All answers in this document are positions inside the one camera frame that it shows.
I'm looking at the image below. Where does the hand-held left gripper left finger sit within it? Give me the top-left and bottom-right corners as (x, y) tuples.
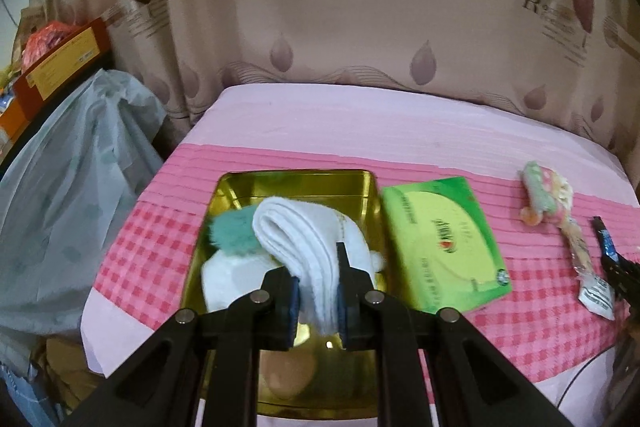
(60, 268), (301, 427)

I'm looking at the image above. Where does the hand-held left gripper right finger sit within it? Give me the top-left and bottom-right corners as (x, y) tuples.
(336, 243), (576, 427)

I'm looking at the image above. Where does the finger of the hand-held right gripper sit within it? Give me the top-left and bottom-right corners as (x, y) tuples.
(600, 252), (640, 304)

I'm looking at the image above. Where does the blue and black packet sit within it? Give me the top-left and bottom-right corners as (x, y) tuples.
(591, 216), (621, 263)

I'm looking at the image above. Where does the beige makeup sponge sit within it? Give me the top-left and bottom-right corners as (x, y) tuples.
(260, 349), (321, 400)

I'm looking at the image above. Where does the white towel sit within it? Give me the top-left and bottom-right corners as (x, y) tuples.
(252, 198), (386, 337)

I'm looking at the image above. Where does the teal fluffy puff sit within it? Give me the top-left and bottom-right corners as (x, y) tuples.
(207, 207), (266, 258)

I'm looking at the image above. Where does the dotted striped towel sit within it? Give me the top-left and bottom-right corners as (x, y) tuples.
(519, 161), (566, 225)

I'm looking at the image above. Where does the gold tin box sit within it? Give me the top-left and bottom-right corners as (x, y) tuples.
(175, 169), (396, 419)

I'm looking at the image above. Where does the green tissue pack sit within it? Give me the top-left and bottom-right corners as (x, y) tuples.
(381, 177), (513, 314)

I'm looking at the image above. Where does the pink checked cloth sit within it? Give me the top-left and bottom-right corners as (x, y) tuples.
(80, 84), (640, 427)

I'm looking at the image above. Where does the brown paper bag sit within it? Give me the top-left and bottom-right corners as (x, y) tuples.
(45, 337), (101, 408)

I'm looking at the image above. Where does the translucent grey plastic bag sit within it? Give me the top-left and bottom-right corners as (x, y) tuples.
(0, 69), (168, 373)

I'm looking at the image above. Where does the beige leaf print curtain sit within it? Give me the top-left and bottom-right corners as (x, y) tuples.
(27, 0), (633, 158)

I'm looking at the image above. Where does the blue bag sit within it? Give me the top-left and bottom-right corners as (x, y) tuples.
(0, 362), (51, 427)

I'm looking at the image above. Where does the small orange box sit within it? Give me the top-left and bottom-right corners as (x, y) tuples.
(0, 99), (26, 142)

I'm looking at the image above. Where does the orange box with yellow label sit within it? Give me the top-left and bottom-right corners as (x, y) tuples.
(12, 18), (113, 100)

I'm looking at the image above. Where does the red plastic bag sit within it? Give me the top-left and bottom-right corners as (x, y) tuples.
(25, 21), (76, 62)

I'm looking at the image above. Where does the black cable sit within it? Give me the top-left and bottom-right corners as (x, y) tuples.
(555, 347), (621, 413)

